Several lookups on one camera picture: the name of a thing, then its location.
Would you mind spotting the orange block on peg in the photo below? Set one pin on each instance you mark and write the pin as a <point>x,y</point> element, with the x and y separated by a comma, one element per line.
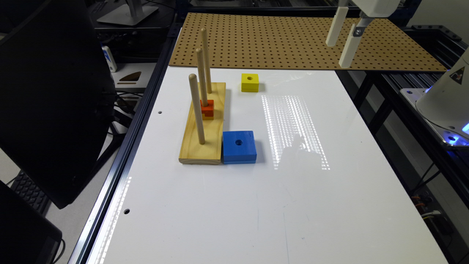
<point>208,110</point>

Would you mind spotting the black laptop corner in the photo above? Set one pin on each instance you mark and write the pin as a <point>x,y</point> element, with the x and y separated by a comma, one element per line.
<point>26,236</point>

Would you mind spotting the white blue small device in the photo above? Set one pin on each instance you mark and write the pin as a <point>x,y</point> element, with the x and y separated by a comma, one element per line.
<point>109,59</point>

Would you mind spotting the middle wooden peg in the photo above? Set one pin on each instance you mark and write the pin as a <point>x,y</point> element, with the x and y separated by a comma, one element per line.
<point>202,80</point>

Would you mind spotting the front wooden peg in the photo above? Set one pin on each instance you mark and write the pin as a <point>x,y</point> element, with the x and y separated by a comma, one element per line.
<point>196,107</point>

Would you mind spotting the wooden peg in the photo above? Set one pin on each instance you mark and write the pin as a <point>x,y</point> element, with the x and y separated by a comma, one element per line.
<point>202,80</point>
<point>196,107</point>
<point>205,51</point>

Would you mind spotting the yellow block with hole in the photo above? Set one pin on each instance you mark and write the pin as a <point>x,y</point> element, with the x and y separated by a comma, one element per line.
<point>249,82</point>

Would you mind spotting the black monitor back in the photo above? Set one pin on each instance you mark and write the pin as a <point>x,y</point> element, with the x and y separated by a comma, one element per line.
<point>57,94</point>

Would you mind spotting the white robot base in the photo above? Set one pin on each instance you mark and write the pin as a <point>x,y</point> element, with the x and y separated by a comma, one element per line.
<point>444,106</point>

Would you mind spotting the brown pegboard panel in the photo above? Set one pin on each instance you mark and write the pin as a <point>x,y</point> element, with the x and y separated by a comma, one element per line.
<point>296,43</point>

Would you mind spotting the rear wooden peg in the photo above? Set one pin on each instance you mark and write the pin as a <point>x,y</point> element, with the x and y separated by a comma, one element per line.
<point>205,51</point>

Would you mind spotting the black keyboard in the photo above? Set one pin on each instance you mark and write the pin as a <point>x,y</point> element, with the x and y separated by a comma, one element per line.
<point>27,189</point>

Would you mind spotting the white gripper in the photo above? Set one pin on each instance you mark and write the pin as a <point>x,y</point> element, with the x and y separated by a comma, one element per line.
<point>372,9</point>

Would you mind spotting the blue block with hole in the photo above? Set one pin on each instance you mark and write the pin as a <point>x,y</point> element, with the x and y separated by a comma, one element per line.
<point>239,147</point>

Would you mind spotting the silver monitor stand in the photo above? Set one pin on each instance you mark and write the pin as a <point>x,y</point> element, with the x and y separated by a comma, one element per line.
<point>129,14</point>

